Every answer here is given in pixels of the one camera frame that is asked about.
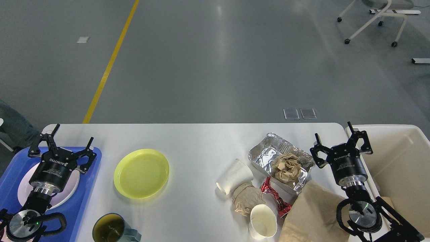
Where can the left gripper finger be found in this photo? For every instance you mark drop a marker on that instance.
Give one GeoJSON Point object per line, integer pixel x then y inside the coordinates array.
{"type": "Point", "coordinates": [34, 150]}
{"type": "Point", "coordinates": [86, 152]}

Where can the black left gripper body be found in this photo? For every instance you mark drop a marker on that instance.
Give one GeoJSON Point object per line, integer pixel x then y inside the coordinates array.
{"type": "Point", "coordinates": [53, 172]}

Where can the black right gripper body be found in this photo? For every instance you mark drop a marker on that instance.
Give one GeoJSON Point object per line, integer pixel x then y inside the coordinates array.
{"type": "Point", "coordinates": [346, 165]}

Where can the yellow plastic plate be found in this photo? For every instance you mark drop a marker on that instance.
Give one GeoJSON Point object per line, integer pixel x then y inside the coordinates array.
{"type": "Point", "coordinates": [141, 174]}

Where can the blue-grey HOME mug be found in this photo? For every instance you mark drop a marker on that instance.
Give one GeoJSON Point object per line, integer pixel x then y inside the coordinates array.
{"type": "Point", "coordinates": [113, 228]}

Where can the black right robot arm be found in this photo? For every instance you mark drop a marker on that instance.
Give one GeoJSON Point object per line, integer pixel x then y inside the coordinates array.
{"type": "Point", "coordinates": [359, 214]}

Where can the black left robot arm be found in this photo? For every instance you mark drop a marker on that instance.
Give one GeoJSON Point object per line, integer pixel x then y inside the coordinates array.
{"type": "Point", "coordinates": [32, 221]}

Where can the person leg in jeans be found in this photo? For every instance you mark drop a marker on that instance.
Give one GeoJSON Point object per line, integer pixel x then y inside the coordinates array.
{"type": "Point", "coordinates": [17, 127]}

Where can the blue plastic tray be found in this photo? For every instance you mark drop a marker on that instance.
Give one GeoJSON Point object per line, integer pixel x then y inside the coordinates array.
{"type": "Point", "coordinates": [73, 209]}

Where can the pink round plate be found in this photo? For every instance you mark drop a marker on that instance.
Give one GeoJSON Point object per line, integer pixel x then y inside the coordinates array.
{"type": "Point", "coordinates": [25, 188]}

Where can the crumpled brown paper ball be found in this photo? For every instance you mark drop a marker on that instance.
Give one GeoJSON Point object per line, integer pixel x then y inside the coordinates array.
{"type": "Point", "coordinates": [286, 167]}

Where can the beige plastic bin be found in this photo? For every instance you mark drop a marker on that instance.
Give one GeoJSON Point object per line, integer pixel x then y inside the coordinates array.
{"type": "Point", "coordinates": [400, 169]}

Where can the white paper box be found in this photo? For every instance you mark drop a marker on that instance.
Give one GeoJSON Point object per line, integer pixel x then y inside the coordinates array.
{"type": "Point", "coordinates": [287, 194]}

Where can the floor outlet cover right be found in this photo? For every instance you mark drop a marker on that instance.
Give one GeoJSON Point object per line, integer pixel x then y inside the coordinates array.
{"type": "Point", "coordinates": [308, 113]}

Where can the floor outlet cover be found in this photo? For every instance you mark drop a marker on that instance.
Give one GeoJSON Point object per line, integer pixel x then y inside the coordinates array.
{"type": "Point", "coordinates": [308, 113]}
{"type": "Point", "coordinates": [291, 114]}

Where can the brown paper bag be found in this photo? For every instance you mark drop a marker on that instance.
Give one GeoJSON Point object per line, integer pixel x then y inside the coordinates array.
{"type": "Point", "coordinates": [312, 217]}

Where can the red snack wrapper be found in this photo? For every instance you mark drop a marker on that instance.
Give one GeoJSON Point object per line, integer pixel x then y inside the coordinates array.
{"type": "Point", "coordinates": [283, 207]}

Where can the floor outlet cover left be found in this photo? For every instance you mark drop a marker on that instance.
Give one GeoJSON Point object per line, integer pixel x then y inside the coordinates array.
{"type": "Point", "coordinates": [291, 114]}

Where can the crumpled aluminium foil tray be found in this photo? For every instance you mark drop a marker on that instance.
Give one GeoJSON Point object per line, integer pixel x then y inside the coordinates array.
{"type": "Point", "coordinates": [270, 148]}

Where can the crumpled brown paper wrapper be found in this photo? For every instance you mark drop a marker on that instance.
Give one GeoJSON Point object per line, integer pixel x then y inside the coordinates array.
{"type": "Point", "coordinates": [245, 198]}

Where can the white paper cup lying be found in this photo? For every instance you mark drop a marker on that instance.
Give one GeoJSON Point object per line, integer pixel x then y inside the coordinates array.
{"type": "Point", "coordinates": [236, 174]}

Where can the white paper cup upright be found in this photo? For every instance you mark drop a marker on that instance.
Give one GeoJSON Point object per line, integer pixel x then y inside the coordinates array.
{"type": "Point", "coordinates": [263, 222]}

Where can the white table leg bar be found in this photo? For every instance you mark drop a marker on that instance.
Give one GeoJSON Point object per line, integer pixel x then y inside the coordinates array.
{"type": "Point", "coordinates": [420, 60]}

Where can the white floor marker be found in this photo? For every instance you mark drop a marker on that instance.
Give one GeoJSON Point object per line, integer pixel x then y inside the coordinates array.
{"type": "Point", "coordinates": [83, 39]}

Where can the white far base bar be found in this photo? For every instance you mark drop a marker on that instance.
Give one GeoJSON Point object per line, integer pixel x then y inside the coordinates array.
{"type": "Point", "coordinates": [406, 12]}

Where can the white rolling chair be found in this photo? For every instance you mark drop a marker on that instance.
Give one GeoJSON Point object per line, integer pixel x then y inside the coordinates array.
{"type": "Point", "coordinates": [385, 5]}

